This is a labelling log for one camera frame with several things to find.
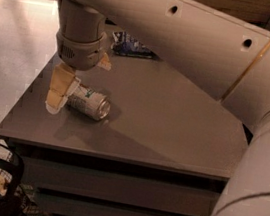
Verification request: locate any blue crumpled chip bag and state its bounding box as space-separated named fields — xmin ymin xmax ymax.
xmin=111 ymin=31 xmax=155 ymax=59

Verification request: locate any grey drawer cabinet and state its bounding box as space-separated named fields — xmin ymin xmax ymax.
xmin=0 ymin=10 xmax=264 ymax=216

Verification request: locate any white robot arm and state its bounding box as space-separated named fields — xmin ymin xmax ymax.
xmin=57 ymin=0 xmax=270 ymax=216

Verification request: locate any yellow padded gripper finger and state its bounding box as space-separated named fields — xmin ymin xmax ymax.
xmin=45 ymin=63 xmax=80 ymax=115
xmin=98 ymin=53 xmax=112 ymax=71

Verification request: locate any white green 7up can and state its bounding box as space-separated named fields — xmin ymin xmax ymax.
xmin=67 ymin=85 xmax=111 ymax=121

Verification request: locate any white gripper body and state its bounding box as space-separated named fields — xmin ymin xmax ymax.
xmin=56 ymin=31 xmax=107 ymax=71

